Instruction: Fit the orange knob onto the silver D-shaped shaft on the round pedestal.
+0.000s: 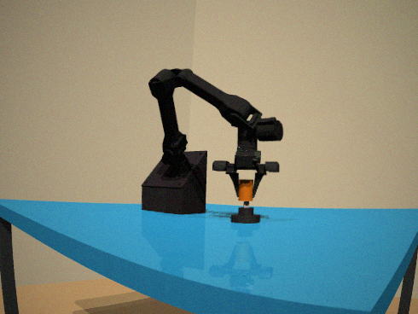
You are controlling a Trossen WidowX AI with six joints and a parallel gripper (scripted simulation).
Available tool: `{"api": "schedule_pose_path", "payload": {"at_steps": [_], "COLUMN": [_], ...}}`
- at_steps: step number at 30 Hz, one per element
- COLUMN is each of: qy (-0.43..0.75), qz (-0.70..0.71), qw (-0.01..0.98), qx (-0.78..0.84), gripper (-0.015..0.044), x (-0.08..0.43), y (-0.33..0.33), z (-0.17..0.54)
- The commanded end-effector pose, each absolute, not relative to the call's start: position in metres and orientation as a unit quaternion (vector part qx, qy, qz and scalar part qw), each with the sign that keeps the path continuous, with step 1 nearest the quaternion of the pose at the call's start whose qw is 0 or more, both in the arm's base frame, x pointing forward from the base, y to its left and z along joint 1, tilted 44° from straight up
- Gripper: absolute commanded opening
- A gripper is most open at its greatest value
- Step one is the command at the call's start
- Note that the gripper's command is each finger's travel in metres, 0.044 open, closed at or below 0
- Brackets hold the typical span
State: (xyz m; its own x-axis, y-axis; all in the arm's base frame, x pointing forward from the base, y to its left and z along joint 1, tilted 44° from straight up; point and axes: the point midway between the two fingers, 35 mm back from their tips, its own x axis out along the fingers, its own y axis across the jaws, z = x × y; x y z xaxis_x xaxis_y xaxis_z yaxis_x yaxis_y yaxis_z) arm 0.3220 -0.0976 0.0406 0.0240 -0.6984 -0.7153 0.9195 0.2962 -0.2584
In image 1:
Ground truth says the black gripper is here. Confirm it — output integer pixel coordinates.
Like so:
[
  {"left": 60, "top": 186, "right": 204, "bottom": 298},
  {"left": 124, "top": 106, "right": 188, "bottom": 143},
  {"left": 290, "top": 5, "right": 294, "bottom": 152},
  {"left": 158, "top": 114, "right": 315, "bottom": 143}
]
[{"left": 212, "top": 141, "right": 279, "bottom": 198}]

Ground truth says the orange knob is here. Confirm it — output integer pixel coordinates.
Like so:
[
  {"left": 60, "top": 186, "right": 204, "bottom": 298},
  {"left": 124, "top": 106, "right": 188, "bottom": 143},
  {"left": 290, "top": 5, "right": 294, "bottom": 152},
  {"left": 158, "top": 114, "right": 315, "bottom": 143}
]
[{"left": 238, "top": 179, "right": 253, "bottom": 201}]

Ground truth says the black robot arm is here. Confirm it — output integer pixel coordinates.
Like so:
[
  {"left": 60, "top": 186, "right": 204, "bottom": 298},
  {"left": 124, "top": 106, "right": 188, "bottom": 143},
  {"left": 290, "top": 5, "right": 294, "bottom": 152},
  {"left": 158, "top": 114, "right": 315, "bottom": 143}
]
[{"left": 148, "top": 68, "right": 284, "bottom": 177}]

